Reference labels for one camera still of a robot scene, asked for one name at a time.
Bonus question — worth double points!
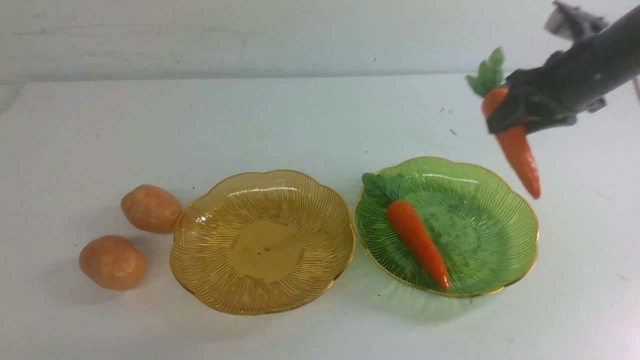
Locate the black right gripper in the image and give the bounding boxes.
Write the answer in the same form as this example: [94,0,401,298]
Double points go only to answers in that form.
[486,67,578,135]

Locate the toy carrot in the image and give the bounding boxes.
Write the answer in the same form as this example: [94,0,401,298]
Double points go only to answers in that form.
[361,172,451,292]
[465,47,541,199]

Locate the toy potato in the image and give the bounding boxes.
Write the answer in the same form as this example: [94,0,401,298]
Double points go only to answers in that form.
[78,235,147,292]
[119,184,183,234]

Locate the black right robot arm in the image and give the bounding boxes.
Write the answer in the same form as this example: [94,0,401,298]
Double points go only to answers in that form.
[487,0,640,135]

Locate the green ribbed plastic plate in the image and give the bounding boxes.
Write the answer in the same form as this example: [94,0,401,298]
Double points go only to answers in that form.
[353,156,539,299]

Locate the amber ribbed plastic plate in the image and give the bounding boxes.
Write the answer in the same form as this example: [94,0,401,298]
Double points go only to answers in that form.
[169,170,356,316]

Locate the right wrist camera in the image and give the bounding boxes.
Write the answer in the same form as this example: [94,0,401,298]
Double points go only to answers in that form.
[544,0,610,42]

